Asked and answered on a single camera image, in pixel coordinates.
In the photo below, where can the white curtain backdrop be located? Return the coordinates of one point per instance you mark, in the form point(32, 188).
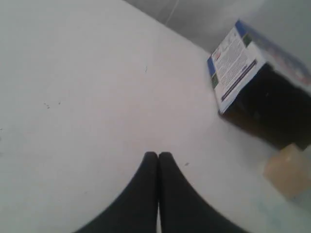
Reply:
point(206, 22)

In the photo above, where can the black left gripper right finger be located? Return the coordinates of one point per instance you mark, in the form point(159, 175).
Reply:
point(182, 210)

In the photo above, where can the light wooden block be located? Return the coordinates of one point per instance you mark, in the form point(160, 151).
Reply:
point(289, 171)

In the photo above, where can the blue white cardboard box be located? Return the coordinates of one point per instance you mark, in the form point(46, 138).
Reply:
point(261, 88)

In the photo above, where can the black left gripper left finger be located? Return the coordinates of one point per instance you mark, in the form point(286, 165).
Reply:
point(135, 209)

